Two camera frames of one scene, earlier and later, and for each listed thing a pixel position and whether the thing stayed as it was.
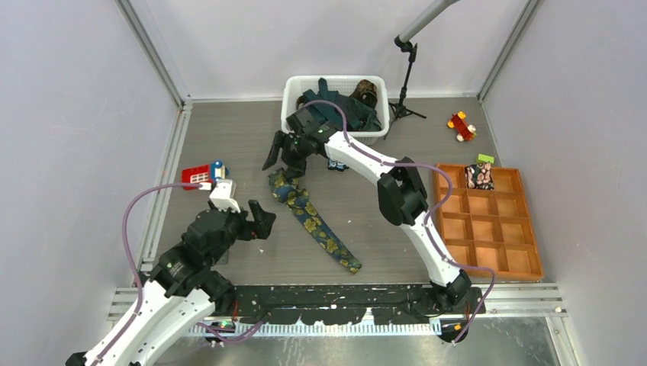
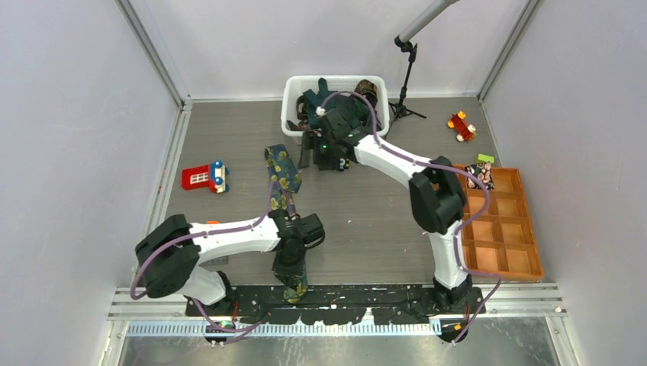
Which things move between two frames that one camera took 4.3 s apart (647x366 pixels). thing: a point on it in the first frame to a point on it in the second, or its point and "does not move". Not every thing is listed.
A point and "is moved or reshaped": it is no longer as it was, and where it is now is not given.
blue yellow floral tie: (291, 192) is moved or reshaped
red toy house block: (212, 173) does not move
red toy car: (465, 132) does not move
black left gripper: (262, 219) to (293, 271)
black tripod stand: (400, 108) does not move
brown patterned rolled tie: (365, 91) does not move
